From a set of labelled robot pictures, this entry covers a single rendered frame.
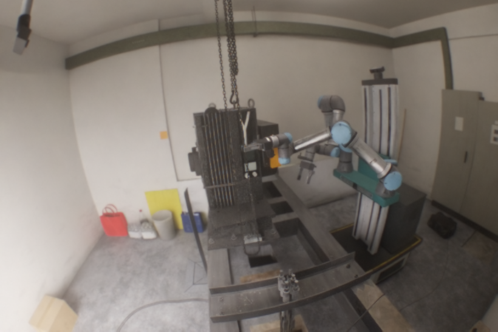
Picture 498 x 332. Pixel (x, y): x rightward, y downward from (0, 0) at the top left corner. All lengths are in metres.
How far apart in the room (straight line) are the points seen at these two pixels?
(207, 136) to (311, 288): 1.16
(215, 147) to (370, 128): 1.20
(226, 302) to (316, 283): 0.52
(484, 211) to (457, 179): 0.63
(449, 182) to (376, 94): 2.08
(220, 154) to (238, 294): 0.93
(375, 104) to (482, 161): 1.91
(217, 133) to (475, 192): 3.14
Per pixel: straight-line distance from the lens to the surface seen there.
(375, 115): 1.69
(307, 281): 1.29
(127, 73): 2.81
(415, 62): 3.81
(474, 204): 3.27
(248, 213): 1.47
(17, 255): 2.45
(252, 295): 1.24
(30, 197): 2.56
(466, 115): 3.11
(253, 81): 2.66
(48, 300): 2.51
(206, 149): 1.43
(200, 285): 2.20
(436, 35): 3.52
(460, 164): 3.23
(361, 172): 1.79
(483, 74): 3.27
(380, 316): 1.22
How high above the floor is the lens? 1.68
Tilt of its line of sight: 13 degrees down
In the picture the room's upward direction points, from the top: 6 degrees counter-clockwise
